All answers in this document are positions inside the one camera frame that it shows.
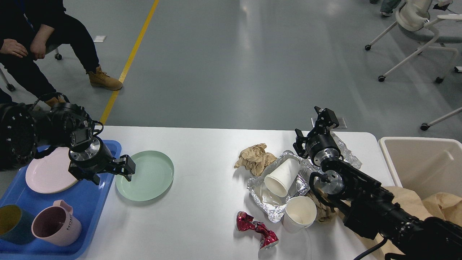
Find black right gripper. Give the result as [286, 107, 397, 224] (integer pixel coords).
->
[293, 106, 342, 167]

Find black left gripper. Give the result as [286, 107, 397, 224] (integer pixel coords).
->
[68, 136, 136, 185]

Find green plate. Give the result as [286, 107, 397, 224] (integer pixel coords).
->
[115, 150, 174, 202]

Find pink mug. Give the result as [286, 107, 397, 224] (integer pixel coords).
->
[31, 200, 82, 247]

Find grey mug yellow inside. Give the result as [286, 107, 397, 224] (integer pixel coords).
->
[0, 204, 36, 245]

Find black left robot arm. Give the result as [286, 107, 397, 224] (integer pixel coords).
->
[0, 96, 136, 185]

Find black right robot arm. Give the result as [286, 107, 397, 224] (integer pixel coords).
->
[293, 106, 462, 260]

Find floor socket plates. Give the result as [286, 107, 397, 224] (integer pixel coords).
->
[335, 117, 348, 130]

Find blue plastic tray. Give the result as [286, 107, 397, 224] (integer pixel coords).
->
[0, 140, 122, 260]

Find crumpled aluminium foil sheet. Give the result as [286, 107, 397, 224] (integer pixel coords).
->
[330, 131, 362, 170]

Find pink plate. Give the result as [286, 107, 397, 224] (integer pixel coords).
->
[25, 147, 78, 194]

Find white paper cup lying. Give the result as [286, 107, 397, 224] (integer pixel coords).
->
[264, 159, 300, 197]

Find crumpled brown paper ball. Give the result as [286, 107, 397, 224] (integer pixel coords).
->
[233, 143, 276, 177]

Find white paper cup upright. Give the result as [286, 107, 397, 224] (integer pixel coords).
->
[283, 196, 317, 233]

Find small crumpled brown paper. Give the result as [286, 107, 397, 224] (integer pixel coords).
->
[306, 191, 338, 224]

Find aluminium foil tray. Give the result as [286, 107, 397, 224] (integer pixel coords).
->
[247, 150, 320, 223]

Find crushed red can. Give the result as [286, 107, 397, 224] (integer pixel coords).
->
[236, 211, 279, 251]

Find beige waste bin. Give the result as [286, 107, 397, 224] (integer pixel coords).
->
[378, 137, 462, 199]

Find grey chair of seated person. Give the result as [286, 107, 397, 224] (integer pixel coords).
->
[0, 44, 63, 92]

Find person in jeans background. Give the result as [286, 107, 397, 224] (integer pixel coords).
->
[380, 0, 401, 17]

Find large brown paper sheet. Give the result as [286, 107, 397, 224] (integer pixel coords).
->
[356, 186, 462, 260]

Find white office chair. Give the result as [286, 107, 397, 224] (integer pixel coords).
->
[365, 0, 461, 84]

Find person in black clothes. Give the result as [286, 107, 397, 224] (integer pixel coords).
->
[0, 0, 123, 107]

